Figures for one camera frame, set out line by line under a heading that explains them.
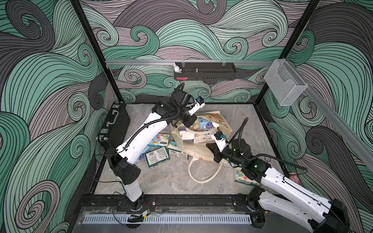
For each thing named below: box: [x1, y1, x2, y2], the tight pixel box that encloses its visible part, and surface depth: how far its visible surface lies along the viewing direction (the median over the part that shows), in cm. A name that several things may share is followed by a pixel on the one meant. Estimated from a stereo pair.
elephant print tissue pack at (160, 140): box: [147, 133, 170, 148], surface depth 94 cm
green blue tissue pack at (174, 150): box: [167, 140, 188, 160], surface depth 88 cm
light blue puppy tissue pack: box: [134, 144, 151, 165], surface depth 89 cm
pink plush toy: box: [288, 172, 301, 185], surface depth 83 cm
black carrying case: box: [96, 101, 131, 150], surface depth 83 cm
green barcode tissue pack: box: [143, 145, 171, 169], surface depth 86 cm
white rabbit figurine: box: [172, 62, 182, 73], surface depth 87 cm
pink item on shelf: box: [175, 77, 189, 81], surface depth 92 cm
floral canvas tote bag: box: [172, 110, 233, 184], surface depth 84 cm
